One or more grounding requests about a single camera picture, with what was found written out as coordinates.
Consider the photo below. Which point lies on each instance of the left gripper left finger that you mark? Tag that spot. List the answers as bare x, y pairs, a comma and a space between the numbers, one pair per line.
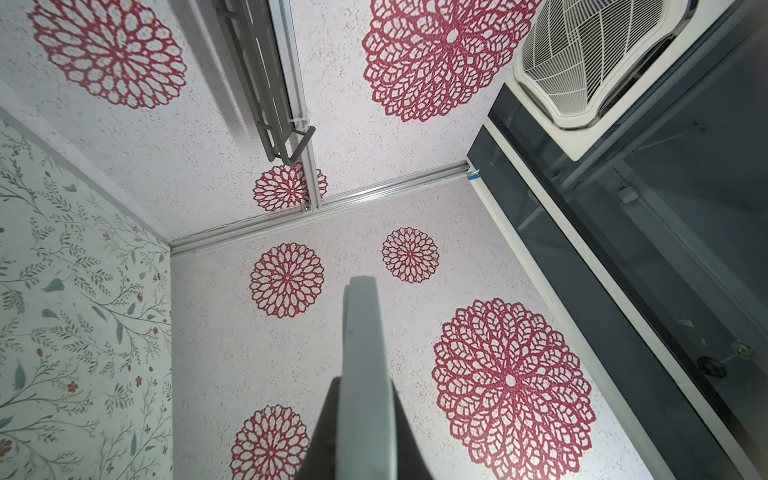
319, 461

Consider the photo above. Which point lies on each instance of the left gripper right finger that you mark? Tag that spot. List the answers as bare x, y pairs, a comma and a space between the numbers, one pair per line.
410, 463

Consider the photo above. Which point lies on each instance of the black phone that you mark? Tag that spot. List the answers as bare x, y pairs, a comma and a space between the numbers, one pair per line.
366, 442

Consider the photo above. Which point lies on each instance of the white ceiling air conditioner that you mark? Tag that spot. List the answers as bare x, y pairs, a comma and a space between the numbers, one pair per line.
585, 63

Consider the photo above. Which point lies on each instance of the dark metal wall shelf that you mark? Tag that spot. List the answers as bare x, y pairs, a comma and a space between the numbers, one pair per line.
250, 35

